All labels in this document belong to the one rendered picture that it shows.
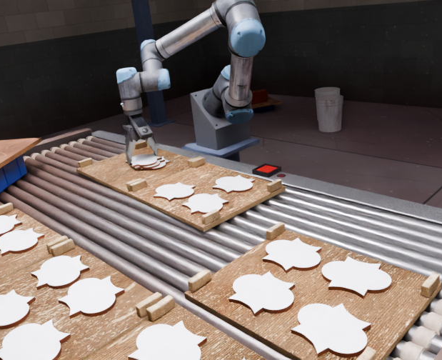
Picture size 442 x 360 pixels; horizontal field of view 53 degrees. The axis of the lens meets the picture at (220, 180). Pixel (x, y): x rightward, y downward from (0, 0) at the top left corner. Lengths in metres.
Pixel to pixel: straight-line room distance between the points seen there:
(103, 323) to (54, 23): 6.03
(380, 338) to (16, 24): 6.15
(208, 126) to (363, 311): 1.34
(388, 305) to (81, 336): 0.60
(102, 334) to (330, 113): 4.45
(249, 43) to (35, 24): 5.29
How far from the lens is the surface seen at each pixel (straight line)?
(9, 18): 6.57
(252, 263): 1.07
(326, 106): 5.12
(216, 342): 0.87
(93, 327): 0.98
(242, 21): 1.58
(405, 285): 1.01
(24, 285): 1.19
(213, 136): 2.06
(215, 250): 1.18
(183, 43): 1.76
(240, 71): 1.72
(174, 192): 1.48
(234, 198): 1.40
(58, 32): 6.81
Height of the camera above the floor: 1.52
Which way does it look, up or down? 22 degrees down
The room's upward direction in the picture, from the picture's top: 6 degrees counter-clockwise
